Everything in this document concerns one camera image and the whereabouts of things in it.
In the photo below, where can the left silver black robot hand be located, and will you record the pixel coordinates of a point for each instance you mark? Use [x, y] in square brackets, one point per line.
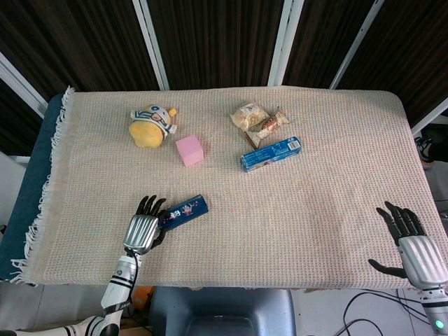
[140, 232]

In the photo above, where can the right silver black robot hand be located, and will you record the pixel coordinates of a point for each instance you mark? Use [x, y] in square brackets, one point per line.
[418, 252]

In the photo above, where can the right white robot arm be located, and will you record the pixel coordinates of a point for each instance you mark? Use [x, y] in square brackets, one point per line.
[435, 311]

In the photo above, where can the blue Oreo cookie box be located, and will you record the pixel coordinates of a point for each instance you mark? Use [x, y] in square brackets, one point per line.
[269, 154]

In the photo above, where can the orange object under table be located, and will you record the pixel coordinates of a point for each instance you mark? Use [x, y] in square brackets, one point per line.
[143, 297]

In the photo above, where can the pink foam cube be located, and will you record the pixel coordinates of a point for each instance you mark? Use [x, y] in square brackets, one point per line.
[189, 152]

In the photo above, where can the yellow plush toy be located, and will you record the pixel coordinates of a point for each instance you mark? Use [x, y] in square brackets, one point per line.
[147, 131]

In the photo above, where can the black white shoe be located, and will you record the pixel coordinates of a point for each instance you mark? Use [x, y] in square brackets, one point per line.
[425, 150]

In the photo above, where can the grey robot torso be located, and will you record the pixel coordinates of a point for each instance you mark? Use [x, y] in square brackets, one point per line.
[220, 311]

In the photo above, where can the teal blue table pad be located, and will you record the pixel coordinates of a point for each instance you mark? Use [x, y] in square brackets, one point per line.
[31, 182]

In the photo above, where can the beige waffle weave cloth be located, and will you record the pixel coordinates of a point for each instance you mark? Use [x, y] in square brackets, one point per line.
[280, 217]

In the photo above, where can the clear bread snack bag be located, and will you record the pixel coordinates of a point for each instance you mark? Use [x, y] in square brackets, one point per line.
[246, 117]

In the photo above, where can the brown snack wrapper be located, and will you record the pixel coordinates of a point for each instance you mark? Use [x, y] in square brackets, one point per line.
[271, 124]

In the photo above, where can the white metal frame post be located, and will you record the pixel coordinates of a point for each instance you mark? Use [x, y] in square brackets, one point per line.
[152, 45]
[285, 42]
[357, 45]
[432, 117]
[21, 82]

